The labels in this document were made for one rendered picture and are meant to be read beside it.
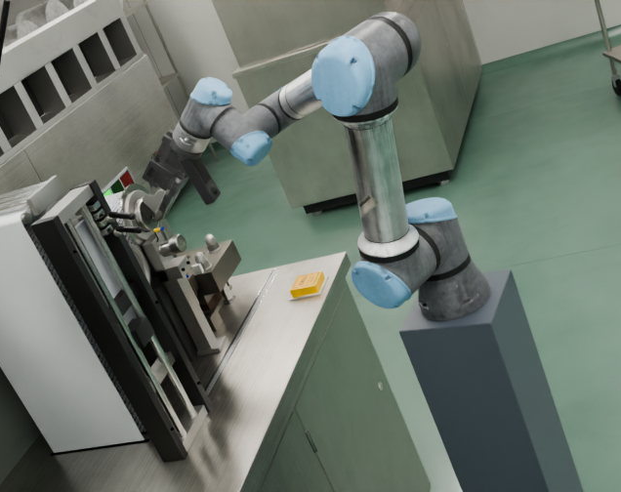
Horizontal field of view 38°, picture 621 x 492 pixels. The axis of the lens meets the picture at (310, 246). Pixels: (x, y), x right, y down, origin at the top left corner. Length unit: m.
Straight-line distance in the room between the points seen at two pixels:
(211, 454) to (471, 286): 0.61
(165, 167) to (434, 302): 0.63
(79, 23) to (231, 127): 0.96
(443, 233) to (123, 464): 0.79
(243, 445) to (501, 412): 0.55
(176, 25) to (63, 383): 5.23
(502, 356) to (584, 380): 1.28
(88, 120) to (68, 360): 0.89
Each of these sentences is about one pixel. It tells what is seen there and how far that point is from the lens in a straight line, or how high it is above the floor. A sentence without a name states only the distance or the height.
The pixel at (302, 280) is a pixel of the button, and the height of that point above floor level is 0.92.
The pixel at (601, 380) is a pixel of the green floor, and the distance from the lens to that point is 3.07.
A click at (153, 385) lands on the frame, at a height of 1.05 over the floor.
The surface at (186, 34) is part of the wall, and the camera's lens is 6.92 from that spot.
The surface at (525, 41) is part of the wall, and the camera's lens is 6.38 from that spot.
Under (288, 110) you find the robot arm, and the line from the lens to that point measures 1.83.
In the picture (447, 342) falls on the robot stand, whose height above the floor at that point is 0.86.
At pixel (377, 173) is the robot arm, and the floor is 1.29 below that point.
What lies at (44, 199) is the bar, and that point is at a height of 1.44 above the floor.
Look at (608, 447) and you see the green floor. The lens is 2.82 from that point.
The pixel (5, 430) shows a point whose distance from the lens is 2.09.
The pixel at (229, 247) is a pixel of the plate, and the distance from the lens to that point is 2.27.
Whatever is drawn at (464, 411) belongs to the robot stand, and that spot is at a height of 0.68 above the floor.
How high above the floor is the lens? 1.83
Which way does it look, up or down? 23 degrees down
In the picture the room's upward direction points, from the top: 23 degrees counter-clockwise
